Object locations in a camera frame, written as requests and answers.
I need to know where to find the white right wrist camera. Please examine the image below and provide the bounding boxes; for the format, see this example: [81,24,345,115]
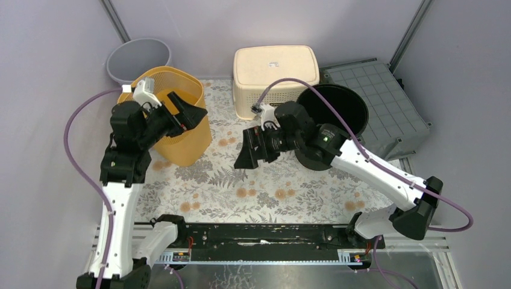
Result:
[251,103,278,131]

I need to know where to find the floral patterned table mat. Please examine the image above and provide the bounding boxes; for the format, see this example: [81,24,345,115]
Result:
[135,79,390,224]

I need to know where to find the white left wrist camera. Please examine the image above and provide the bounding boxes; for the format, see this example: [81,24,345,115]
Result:
[121,77,162,108]

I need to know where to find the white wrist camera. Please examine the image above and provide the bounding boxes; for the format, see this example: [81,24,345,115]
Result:
[121,77,162,108]
[251,103,278,131]

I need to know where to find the small circuit board right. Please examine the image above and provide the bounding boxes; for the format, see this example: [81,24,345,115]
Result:
[350,254,363,263]

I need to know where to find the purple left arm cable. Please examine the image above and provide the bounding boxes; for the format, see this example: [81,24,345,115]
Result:
[63,87,125,289]

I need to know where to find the grey round plastic bin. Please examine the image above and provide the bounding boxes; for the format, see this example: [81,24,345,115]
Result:
[105,38,172,85]

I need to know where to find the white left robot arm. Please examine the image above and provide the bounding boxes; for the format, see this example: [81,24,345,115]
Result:
[76,92,207,288]

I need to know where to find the yellow bin with black liner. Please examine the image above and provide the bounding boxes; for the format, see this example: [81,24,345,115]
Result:
[116,66,212,167]

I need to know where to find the small circuit board left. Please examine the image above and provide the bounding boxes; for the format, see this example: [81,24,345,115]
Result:
[172,252,190,263]

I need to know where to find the white slotted cable duct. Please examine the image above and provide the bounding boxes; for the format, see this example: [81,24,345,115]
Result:
[155,247,372,269]

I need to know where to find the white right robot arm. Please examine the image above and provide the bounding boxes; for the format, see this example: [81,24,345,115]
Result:
[234,101,444,248]

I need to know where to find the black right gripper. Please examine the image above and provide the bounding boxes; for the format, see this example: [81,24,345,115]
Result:
[234,123,303,169]

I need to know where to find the grey plastic storage bin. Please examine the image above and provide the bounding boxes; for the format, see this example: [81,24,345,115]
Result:
[319,58,431,161]

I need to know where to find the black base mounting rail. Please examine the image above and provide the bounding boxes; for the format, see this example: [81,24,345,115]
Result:
[164,223,384,255]

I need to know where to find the small circuit board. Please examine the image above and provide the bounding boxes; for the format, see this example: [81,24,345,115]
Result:
[172,252,190,263]
[350,254,363,263]

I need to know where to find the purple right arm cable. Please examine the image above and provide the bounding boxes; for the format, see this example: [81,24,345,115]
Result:
[250,78,475,289]

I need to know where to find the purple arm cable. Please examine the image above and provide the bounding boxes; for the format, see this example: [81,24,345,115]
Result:
[63,87,125,289]
[250,78,475,289]

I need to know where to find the cream perforated plastic basket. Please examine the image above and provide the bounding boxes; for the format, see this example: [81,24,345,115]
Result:
[233,45,320,120]

